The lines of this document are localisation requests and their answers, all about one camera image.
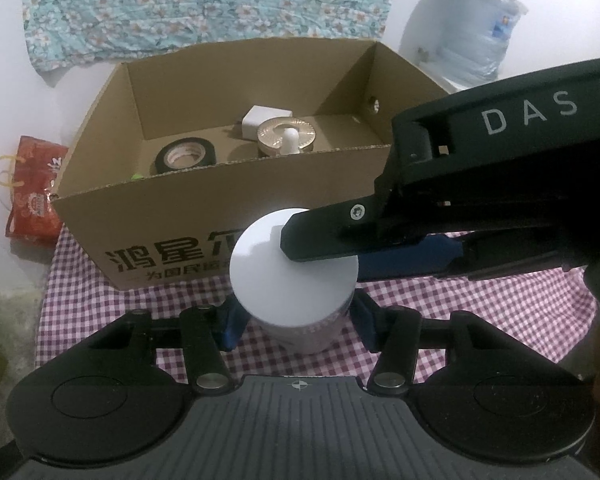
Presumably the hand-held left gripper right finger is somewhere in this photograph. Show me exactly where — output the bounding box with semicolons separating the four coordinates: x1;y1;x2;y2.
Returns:
352;292;518;396

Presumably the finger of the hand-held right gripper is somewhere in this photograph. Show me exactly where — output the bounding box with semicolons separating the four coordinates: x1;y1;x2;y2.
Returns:
355;232;588;283
279;195;431;264

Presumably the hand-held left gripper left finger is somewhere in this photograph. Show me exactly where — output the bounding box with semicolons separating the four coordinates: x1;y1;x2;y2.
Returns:
82;297;248;395

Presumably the white plastic bottle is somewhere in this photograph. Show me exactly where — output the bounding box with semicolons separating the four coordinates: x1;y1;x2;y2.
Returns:
229;206;359;357

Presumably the green dropper bottle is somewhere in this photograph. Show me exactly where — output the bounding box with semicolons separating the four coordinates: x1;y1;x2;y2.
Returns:
279;127;301;157

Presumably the dark jar with gold lid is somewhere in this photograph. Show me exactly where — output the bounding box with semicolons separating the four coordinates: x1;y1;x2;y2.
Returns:
256;116;317;157

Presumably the white charger plug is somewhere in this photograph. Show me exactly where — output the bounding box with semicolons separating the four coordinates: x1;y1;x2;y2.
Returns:
240;105;292;141

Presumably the black tape roll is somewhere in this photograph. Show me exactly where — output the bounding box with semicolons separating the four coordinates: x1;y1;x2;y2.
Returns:
154;137;219;176

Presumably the brown cardboard box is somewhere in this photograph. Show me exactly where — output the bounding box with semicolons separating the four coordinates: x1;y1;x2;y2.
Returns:
50;37;451;291

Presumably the purple checked tablecloth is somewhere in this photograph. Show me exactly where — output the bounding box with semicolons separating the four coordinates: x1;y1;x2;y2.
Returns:
35;225;600;396

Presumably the blue water jug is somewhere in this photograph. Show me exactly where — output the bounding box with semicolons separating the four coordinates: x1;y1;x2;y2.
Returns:
420;0;528;86

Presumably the red gift bag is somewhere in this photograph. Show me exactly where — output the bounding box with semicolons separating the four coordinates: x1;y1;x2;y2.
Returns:
0;135;71;250

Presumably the teal floral cloth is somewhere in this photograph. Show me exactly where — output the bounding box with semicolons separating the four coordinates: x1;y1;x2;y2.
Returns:
20;0;431;73

